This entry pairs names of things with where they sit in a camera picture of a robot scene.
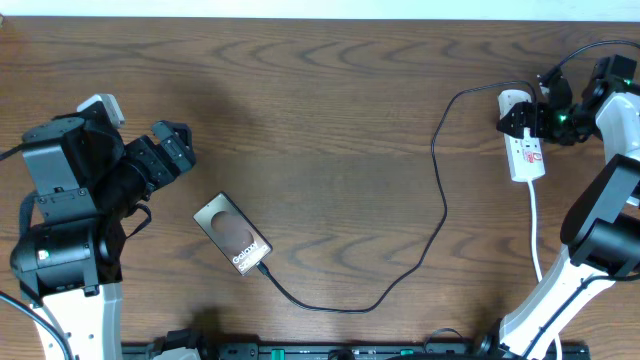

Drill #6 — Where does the white power strip cord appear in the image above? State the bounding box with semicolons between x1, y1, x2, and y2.
527;180;564;360

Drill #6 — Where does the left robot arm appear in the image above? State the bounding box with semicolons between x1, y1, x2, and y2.
10;104;196;359

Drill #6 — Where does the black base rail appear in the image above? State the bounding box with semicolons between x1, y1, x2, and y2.
122;341;591;360

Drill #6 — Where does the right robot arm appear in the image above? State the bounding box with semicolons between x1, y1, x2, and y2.
474;55;639;359

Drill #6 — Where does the black charger cable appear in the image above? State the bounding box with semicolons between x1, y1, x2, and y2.
256;80;538;315

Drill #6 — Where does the white USB charger plug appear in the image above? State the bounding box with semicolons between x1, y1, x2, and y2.
498;89;531;118

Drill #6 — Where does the white power strip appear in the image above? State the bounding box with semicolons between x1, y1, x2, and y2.
499;107;547;183

